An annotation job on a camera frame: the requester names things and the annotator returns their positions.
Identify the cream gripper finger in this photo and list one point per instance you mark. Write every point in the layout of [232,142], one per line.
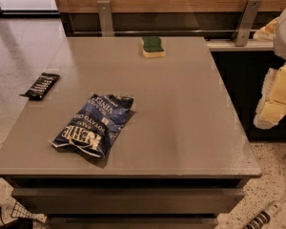
[267,32]
[271,107]

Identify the green and yellow sponge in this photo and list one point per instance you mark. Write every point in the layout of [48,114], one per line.
[152,47]

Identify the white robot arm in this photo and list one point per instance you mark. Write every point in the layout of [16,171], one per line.
[280,37]

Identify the white power strip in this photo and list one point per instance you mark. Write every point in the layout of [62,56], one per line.
[265,216]

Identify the blue kettle chips bag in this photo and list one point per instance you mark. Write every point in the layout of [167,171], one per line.
[94,129]

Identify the upper grey drawer front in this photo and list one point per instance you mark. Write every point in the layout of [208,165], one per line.
[128,201]

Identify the grey drawer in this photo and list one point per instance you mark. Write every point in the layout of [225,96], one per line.
[128,201]
[134,223]

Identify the lower grey drawer front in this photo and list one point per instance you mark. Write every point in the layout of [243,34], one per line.
[134,223]

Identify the right metal bracket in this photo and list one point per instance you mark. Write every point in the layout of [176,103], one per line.
[242,32]

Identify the metal bracket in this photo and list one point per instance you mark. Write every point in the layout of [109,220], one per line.
[105,18]
[242,32]

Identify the left metal bracket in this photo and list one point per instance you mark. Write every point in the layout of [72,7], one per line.
[105,18]

